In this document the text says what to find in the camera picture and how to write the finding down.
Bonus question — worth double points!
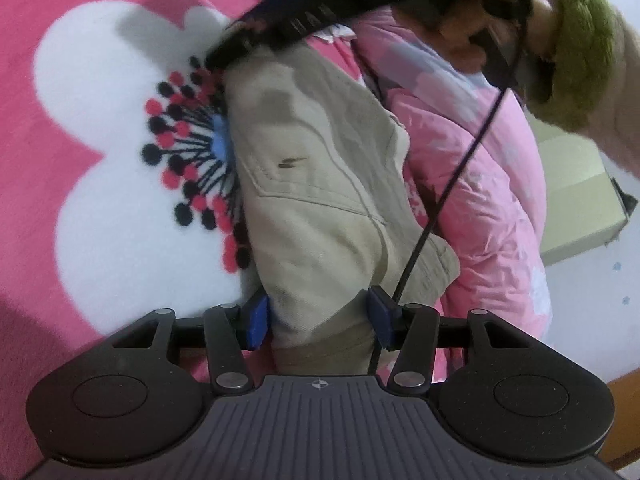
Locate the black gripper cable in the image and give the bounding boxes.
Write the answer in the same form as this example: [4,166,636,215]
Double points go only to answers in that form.
[367,0,533,376]

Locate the person's right forearm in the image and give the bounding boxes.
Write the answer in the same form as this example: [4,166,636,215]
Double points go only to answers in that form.
[520,0,640,181]

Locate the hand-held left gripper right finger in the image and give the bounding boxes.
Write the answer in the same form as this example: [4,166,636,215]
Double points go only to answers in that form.
[366,286,531,395]

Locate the beige cardboard box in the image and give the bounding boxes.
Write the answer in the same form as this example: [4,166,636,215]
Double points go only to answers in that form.
[537,140,638,267]

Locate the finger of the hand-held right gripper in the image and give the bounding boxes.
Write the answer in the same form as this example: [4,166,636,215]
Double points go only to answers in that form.
[205,12,301,68]

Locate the pink patterned quilt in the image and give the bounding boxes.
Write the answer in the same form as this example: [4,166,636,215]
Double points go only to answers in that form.
[300,5,553,386]

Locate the pink floral blanket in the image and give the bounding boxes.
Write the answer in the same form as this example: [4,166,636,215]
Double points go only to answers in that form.
[0,0,361,461]

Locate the person's right hand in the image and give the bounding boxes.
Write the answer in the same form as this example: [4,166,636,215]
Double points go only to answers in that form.
[405,0,496,73]

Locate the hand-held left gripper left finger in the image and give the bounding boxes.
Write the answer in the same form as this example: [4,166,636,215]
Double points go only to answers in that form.
[111,294,273,395]

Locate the beige pants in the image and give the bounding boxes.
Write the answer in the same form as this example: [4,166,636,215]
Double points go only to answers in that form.
[222,47,461,376]

